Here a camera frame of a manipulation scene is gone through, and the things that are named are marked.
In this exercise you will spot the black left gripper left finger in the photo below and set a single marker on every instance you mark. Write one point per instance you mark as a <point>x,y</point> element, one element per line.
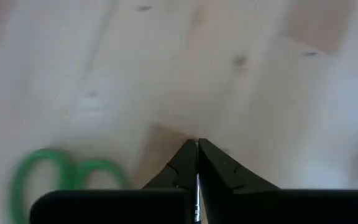
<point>135,207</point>

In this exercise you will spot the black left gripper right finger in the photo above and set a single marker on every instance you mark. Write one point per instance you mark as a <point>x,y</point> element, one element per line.
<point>259,207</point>

